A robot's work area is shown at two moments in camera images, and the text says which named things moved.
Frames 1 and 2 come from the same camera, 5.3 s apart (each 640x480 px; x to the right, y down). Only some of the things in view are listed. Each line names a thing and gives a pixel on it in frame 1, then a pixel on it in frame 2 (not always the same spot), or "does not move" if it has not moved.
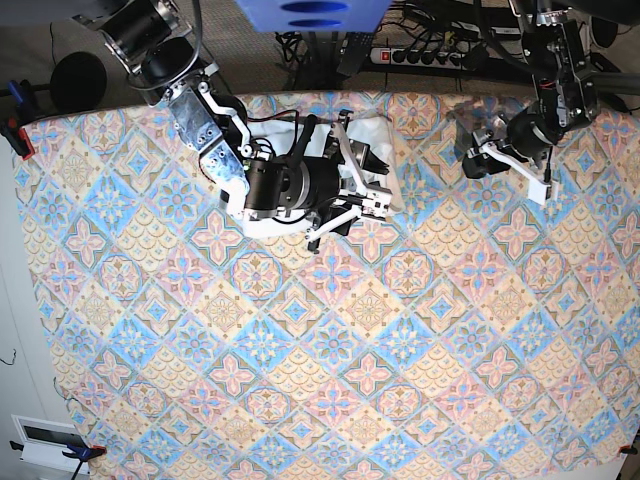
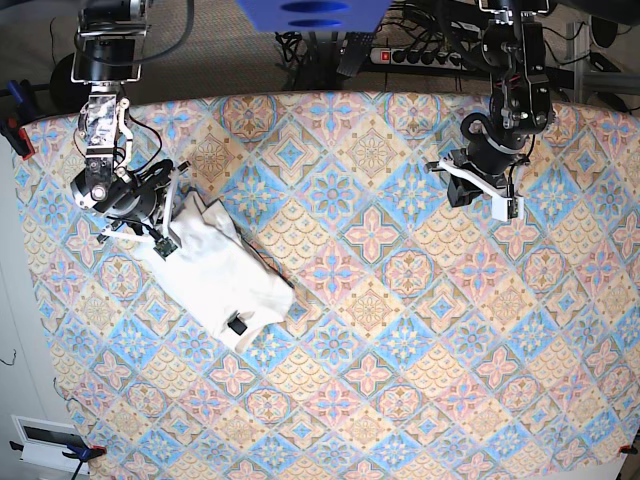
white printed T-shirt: (379, 160) → (216, 270)
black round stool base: (78, 81) does not move
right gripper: (525, 134) → (480, 157)
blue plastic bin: (316, 16) does not move
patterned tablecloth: (477, 322) does not move
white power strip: (418, 58) does not move
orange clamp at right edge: (628, 449) does not move
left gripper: (294, 181) → (137, 200)
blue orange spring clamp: (80, 453) does not move
